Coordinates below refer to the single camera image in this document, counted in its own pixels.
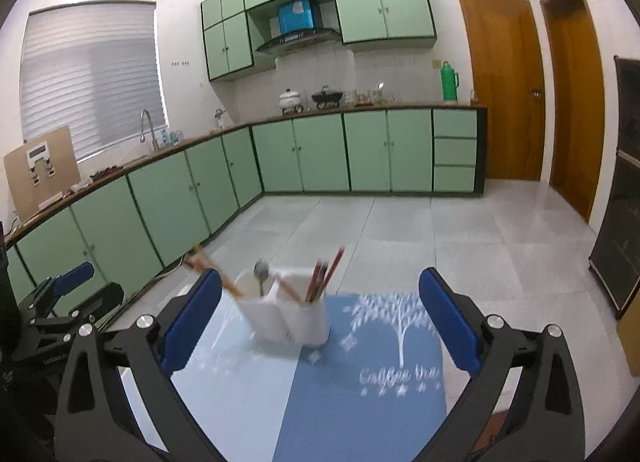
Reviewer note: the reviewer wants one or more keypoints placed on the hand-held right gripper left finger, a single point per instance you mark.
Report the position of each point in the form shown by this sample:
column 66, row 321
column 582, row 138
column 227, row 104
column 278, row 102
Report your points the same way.
column 190, row 322

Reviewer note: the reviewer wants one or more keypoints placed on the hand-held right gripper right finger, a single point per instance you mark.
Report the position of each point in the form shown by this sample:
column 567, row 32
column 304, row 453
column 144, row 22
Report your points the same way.
column 450, row 322

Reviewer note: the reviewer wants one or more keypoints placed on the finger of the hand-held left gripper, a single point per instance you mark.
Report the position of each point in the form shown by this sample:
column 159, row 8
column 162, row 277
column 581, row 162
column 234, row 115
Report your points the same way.
column 75, row 274
column 107, row 299

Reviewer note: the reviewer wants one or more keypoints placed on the plain tan bamboo chopstick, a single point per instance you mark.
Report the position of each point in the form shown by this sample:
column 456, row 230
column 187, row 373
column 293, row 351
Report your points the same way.
column 210, row 264
column 220, row 279

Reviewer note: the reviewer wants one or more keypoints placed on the metal spoon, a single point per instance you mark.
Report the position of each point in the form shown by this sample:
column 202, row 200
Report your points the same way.
column 261, row 272

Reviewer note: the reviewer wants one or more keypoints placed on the white two-compartment utensil holder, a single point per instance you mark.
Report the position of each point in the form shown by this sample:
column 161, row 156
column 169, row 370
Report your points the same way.
column 285, row 322

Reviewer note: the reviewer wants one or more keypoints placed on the tan chopstick with red end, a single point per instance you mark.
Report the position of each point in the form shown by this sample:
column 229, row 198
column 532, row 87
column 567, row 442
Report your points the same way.
column 332, row 264
column 289, row 289

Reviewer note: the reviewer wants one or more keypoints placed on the group of long chopsticks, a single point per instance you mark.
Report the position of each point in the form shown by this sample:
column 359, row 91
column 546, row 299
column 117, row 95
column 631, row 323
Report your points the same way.
column 321, row 274

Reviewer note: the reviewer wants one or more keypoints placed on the light blue printed table mat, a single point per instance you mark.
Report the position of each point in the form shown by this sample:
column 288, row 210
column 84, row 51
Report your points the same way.
column 240, row 392

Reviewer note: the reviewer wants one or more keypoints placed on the cardboard panel with white devices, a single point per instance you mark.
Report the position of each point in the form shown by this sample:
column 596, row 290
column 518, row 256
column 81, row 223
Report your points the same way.
column 42, row 166

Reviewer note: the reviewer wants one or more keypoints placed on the dark blue printed table mat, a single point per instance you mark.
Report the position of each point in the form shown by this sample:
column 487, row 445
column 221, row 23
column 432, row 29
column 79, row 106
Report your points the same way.
column 360, row 392

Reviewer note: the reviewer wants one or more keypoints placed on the metal sink faucet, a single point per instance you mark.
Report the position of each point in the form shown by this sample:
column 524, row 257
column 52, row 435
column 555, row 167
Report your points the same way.
column 147, row 129

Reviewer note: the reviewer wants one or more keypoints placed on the white window blind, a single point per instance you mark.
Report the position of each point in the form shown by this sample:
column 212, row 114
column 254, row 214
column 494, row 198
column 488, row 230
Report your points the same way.
column 90, row 81

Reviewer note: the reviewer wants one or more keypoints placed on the green lower kitchen cabinets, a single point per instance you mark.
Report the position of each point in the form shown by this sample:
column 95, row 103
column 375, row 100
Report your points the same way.
column 310, row 151

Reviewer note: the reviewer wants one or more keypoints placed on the green kitchen cabinets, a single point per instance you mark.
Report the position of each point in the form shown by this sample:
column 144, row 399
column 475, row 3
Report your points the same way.
column 310, row 151
column 380, row 6

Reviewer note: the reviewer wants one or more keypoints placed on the black equipment case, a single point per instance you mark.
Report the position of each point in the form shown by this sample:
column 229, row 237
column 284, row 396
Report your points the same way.
column 620, row 192

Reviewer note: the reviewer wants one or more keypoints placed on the glass jars on tray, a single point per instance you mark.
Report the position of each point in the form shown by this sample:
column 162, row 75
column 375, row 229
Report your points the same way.
column 372, row 97

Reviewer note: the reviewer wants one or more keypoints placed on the green thermos flask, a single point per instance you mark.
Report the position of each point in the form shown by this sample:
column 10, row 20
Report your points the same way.
column 449, row 84

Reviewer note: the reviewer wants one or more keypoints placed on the white lidded pot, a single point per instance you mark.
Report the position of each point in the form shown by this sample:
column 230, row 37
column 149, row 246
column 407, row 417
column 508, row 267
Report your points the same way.
column 291, row 100

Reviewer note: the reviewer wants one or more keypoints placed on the plain wooden door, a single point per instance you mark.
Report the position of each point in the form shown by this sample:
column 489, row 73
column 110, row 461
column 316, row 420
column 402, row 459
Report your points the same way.
column 575, row 106

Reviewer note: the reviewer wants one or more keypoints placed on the black wok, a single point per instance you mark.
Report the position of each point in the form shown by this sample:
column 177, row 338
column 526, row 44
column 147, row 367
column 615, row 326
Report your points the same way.
column 327, row 97

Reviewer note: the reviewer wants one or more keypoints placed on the black range hood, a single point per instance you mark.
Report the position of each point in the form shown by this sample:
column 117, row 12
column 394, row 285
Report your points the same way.
column 297, row 39

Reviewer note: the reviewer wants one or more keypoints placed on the green upper kitchen cabinets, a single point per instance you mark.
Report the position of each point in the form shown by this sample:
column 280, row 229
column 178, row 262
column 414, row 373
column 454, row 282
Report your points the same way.
column 380, row 6

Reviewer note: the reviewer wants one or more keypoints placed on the blue box above hood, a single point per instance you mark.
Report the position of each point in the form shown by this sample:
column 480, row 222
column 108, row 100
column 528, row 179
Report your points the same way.
column 298, row 16

